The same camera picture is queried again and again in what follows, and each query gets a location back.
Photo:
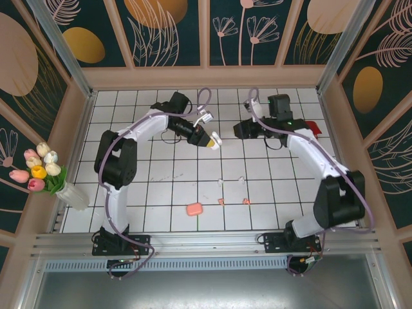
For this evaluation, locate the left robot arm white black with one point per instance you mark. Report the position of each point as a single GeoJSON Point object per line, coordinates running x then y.
{"type": "Point", "coordinates": [116, 206]}

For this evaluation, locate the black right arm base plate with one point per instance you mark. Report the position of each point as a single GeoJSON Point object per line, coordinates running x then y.
{"type": "Point", "coordinates": [273, 243]}

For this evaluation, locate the aluminium corner post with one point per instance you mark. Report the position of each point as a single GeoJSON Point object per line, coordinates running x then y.
{"type": "Point", "coordinates": [343, 48]}
{"type": "Point", "coordinates": [63, 48]}

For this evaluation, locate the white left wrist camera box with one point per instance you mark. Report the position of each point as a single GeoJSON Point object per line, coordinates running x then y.
{"type": "Point", "coordinates": [206, 117]}

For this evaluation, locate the artificial tulip bouquet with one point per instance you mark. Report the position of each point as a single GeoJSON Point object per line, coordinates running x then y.
{"type": "Point", "coordinates": [38, 172]}

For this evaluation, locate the white ribbed vase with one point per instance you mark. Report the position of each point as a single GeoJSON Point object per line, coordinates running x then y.
{"type": "Point", "coordinates": [72, 196]}

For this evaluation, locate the pink earbud charging case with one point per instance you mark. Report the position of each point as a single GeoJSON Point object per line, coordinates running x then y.
{"type": "Point", "coordinates": [194, 209]}

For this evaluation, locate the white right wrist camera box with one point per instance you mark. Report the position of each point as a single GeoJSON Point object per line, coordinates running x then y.
{"type": "Point", "coordinates": [256, 107]}

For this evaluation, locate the white earbud charging case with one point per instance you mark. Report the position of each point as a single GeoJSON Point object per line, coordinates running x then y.
{"type": "Point", "coordinates": [218, 140]}

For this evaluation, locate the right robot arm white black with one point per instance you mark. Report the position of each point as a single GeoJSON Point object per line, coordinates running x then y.
{"type": "Point", "coordinates": [322, 154]}

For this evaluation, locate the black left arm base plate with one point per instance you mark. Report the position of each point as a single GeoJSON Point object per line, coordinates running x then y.
{"type": "Point", "coordinates": [141, 243]}

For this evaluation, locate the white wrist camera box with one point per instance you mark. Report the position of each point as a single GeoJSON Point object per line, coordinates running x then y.
{"type": "Point", "coordinates": [256, 107]}
{"type": "Point", "coordinates": [206, 117]}

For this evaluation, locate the aluminium frame rail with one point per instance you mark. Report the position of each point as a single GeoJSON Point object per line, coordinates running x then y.
{"type": "Point", "coordinates": [206, 241]}

